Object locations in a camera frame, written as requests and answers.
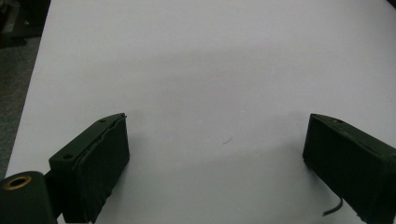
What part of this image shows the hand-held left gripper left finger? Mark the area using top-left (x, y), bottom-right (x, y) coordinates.
top-left (48, 112), bottom-right (131, 224)

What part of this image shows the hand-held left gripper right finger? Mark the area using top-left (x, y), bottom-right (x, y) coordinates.
top-left (302, 113), bottom-right (396, 224)

